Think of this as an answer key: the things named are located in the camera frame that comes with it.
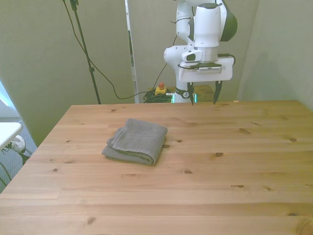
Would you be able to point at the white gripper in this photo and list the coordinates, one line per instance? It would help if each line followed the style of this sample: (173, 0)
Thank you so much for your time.
(207, 74)

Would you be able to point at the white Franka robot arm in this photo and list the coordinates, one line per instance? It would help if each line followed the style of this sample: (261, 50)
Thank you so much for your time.
(206, 27)

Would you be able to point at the grey folded towel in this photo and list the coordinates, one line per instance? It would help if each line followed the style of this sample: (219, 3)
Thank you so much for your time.
(136, 142)

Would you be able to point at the yellow emergency stop button box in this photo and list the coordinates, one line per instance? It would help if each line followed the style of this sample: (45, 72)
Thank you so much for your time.
(161, 89)

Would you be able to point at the white vertical panel edge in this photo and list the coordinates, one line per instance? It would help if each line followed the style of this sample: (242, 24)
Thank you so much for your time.
(131, 51)

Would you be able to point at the white side table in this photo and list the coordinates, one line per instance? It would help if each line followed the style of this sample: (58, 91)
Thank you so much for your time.
(7, 132)

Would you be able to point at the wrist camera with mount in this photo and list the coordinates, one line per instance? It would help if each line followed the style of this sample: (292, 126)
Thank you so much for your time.
(209, 67)

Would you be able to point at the black camera tripod stand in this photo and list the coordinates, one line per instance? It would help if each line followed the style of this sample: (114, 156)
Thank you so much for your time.
(85, 51)

